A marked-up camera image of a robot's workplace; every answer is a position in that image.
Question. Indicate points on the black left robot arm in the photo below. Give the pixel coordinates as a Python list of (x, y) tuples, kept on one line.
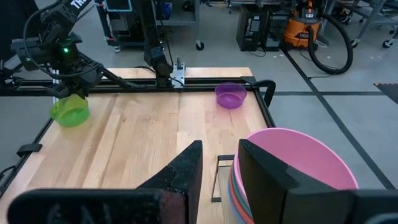
[(155, 56)]

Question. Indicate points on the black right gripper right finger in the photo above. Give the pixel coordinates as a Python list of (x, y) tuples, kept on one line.
[(280, 202)]

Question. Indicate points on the green plastic bowl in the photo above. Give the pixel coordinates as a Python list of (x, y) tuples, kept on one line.
[(70, 113)]

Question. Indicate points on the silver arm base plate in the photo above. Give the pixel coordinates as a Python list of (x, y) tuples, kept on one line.
[(178, 76)]

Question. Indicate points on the black corner clamp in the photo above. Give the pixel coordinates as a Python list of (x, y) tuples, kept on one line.
[(267, 85)]

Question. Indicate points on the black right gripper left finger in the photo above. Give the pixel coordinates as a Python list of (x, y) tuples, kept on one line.
[(155, 205)]

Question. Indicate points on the black computer tower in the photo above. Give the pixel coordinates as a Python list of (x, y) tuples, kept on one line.
[(248, 28)]

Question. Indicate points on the dark teal equipment cart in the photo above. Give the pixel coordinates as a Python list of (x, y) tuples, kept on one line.
[(183, 20)]

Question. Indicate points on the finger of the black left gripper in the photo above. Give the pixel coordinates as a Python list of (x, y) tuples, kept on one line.
[(81, 94), (57, 91)]

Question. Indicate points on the black equipment box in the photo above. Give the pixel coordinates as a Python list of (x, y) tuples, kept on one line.
[(273, 31)]

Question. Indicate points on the purple plastic bowl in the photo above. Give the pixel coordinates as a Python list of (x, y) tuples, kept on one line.
[(230, 98)]

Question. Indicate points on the black aluminium table frame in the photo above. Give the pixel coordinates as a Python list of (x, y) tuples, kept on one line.
[(202, 84)]

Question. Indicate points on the grey workbench with casters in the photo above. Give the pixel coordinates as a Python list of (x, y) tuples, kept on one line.
[(386, 43)]

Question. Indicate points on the black partition panel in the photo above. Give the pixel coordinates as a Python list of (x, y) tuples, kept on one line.
[(15, 28)]

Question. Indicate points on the black foam floor mat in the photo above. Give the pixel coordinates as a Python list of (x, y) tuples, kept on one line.
[(390, 91)]

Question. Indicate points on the light blue teach pendant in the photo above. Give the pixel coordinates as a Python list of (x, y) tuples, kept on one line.
[(118, 4)]

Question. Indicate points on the orange shop vacuum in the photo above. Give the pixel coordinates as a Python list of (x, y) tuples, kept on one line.
[(298, 31)]

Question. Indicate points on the pink plastic bowl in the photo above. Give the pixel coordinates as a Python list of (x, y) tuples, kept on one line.
[(311, 158)]

